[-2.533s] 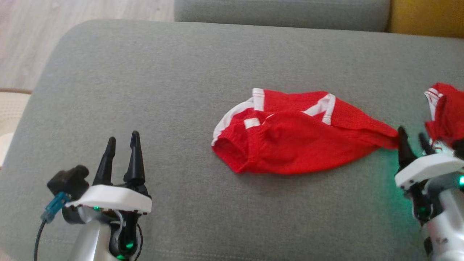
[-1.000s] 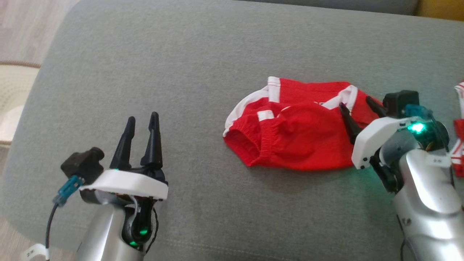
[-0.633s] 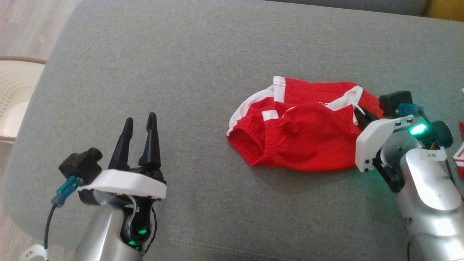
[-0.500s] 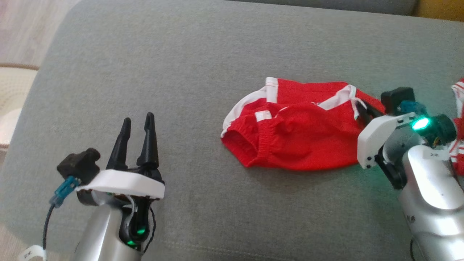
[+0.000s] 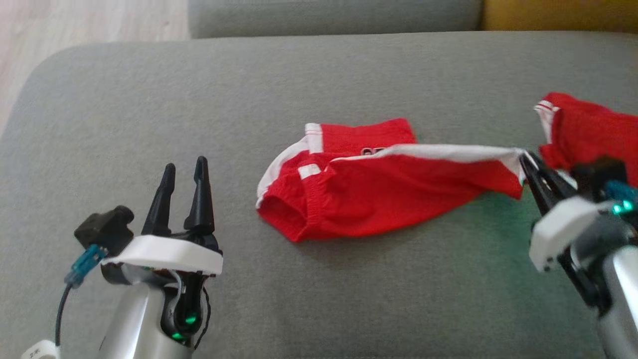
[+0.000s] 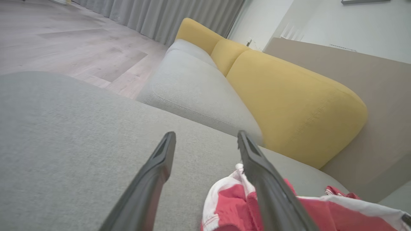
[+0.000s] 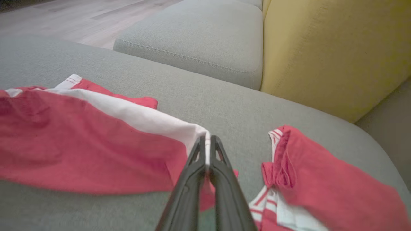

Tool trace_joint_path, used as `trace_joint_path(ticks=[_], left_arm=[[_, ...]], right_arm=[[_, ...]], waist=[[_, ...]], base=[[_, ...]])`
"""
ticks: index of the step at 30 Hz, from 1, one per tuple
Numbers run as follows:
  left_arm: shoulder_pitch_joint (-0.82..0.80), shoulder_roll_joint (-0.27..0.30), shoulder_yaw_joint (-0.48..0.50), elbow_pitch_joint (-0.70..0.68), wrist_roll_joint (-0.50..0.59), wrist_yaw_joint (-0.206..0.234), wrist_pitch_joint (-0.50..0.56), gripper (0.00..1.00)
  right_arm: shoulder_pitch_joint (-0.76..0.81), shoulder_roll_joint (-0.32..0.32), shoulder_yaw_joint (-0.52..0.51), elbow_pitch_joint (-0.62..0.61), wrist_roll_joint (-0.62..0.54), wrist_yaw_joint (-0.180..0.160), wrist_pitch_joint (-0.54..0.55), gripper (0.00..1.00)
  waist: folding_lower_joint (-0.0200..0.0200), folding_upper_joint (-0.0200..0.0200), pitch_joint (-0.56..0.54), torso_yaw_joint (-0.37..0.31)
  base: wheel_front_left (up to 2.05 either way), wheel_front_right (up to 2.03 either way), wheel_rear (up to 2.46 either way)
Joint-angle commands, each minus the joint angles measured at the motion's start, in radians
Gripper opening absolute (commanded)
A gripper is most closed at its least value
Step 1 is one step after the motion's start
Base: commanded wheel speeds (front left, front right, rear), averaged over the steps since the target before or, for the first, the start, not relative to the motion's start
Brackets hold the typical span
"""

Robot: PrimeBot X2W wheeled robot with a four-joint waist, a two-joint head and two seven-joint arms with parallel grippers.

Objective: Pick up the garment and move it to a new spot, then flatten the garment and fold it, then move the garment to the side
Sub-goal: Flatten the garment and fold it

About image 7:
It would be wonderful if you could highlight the yellow sofa back cushion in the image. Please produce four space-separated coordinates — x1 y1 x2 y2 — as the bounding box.
261 0 411 124

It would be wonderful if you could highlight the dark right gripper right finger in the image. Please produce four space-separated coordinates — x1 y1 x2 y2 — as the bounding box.
208 135 258 231

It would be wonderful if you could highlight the grey sofa seat cushion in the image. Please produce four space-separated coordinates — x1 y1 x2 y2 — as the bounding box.
113 0 264 90

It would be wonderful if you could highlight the crumpled plain red garment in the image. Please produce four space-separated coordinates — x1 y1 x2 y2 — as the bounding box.
249 125 411 231

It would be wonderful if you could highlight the red jersey with black lettering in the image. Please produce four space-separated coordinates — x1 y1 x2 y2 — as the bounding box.
0 74 240 213

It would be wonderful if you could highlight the grey sofa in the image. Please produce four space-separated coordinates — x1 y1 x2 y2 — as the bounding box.
0 34 411 231

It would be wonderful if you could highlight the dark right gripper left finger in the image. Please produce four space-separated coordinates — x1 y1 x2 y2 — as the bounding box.
155 135 207 231

